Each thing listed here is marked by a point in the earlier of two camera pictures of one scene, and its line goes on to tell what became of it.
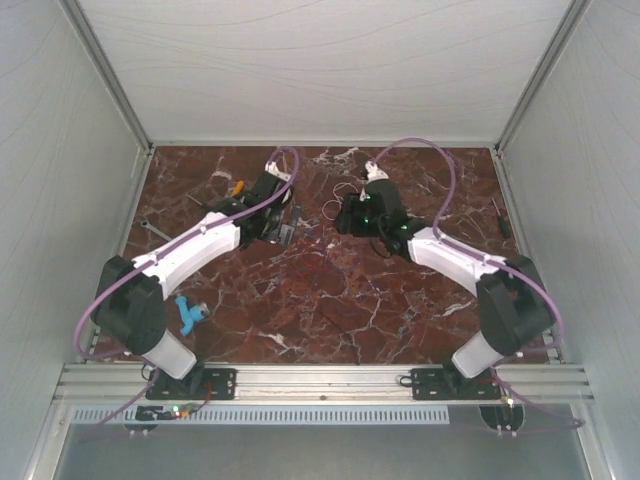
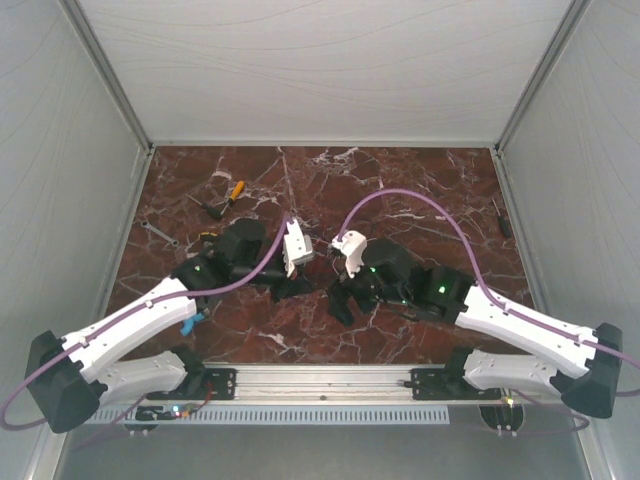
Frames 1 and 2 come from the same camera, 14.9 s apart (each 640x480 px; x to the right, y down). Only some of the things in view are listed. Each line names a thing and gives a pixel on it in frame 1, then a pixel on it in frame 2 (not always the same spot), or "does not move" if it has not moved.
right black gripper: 346,219 → 337,301
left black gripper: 283,231 → 292,287
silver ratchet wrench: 145,224 does not move
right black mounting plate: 451,384 does not move
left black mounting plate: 197,384 does not move
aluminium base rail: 322,384 does not move
